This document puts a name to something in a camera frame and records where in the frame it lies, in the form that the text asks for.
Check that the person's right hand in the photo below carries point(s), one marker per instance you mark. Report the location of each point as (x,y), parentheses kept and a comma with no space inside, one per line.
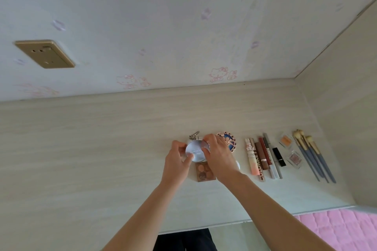
(222,162)

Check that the person's left hand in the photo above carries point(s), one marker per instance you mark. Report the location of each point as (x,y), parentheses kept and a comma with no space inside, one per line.
(175,168)

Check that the white round blush compact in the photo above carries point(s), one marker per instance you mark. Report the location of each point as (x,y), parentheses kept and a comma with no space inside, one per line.
(237,165)

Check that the rose gold floral compact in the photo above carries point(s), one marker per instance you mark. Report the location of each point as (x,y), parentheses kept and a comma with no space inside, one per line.
(231,142)

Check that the brown eyeshadow quad palette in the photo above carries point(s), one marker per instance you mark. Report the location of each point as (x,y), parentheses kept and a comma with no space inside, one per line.
(201,172)

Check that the silver round cushion compact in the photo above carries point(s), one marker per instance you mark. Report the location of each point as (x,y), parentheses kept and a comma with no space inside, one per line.
(196,150)

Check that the pink cat lip tube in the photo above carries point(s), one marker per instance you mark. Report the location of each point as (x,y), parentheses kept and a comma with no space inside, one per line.
(251,159)

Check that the rose gold brown lipstick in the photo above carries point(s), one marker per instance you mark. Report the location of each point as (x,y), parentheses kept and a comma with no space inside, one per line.
(260,156)

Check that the red lip gloss tube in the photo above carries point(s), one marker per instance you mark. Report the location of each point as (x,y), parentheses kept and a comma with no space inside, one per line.
(264,150)

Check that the small black case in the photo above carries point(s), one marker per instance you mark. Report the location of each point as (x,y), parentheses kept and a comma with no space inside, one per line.
(279,158)

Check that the orange single eyeshadow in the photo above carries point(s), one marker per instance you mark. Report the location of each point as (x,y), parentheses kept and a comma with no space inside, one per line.
(285,140)

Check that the pink glitter single eyeshadow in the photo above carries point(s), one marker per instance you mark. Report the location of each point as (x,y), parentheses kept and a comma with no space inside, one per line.
(295,158)

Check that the set of makeup brushes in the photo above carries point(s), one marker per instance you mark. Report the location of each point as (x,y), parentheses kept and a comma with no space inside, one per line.
(316,172)

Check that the person's left forearm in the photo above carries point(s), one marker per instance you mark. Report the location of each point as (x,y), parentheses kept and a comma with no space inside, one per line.
(141,218)

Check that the person's right forearm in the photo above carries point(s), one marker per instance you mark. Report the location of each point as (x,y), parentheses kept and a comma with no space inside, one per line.
(279,218)

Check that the person's black trousers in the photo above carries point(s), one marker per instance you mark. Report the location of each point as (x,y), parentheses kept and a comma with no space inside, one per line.
(185,240)

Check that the light wooden side panel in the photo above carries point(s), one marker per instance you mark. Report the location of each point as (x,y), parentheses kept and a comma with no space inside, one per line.
(347,112)

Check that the pink quilted mat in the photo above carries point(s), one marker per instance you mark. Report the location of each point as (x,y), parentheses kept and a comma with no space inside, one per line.
(347,230)

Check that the white panelled bed frame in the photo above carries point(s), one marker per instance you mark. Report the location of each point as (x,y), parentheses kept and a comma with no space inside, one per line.
(338,209)

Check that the gold wall socket plate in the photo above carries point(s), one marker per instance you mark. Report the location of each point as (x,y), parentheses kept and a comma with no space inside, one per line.
(44,53)

